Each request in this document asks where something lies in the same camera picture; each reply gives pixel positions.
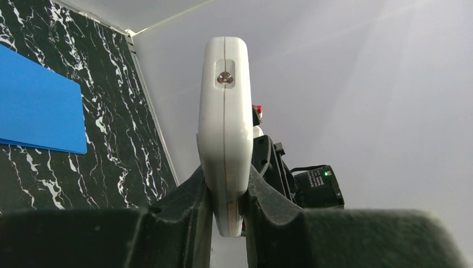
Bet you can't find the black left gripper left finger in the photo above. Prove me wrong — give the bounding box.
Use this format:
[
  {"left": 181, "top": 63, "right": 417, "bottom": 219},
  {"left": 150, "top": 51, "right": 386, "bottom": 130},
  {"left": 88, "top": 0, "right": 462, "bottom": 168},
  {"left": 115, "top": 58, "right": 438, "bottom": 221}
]
[{"left": 1, "top": 168, "right": 213, "bottom": 267}]

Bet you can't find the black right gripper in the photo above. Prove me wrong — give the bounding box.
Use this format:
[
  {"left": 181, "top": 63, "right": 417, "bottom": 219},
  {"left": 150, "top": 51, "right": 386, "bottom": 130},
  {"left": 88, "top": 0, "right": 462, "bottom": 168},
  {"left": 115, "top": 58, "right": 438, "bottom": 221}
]
[{"left": 252, "top": 135, "right": 345, "bottom": 209}]

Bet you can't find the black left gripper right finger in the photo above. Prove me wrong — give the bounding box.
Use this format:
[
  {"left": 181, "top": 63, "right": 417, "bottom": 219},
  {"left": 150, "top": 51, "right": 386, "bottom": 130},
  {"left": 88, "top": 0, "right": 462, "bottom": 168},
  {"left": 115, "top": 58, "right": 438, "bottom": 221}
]
[{"left": 245, "top": 168, "right": 467, "bottom": 267}]

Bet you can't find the long white remote control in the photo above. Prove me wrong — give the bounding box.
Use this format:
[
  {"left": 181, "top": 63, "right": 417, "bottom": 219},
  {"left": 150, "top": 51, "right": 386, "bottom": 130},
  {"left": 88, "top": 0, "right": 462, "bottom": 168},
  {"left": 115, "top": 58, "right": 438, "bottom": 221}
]
[{"left": 197, "top": 36, "right": 253, "bottom": 238}]

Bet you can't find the blue flat foam pad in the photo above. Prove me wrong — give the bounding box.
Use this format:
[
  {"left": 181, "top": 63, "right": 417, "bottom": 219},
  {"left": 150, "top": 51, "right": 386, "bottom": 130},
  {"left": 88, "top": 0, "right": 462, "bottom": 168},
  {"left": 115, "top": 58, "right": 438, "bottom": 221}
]
[{"left": 1, "top": 46, "right": 87, "bottom": 154}]

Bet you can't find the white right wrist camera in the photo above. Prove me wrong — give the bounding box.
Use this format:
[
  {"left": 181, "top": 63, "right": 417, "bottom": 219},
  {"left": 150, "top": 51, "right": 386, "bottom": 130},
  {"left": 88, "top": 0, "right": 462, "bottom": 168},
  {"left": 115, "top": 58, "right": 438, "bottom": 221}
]
[{"left": 252, "top": 105, "right": 263, "bottom": 138}]

